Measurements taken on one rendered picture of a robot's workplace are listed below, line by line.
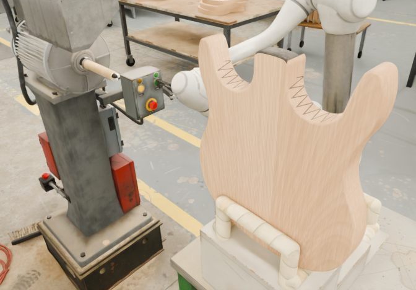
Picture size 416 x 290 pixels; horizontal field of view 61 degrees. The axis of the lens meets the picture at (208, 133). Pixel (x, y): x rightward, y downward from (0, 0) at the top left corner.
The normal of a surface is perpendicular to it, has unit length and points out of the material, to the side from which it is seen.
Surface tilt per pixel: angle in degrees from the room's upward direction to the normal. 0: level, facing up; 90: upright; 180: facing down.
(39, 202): 0
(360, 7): 81
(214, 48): 70
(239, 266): 90
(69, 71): 92
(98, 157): 90
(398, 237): 0
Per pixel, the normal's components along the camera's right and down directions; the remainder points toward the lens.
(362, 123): -0.72, 0.38
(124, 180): 0.71, 0.35
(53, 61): 0.31, 0.34
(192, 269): -0.03, -0.85
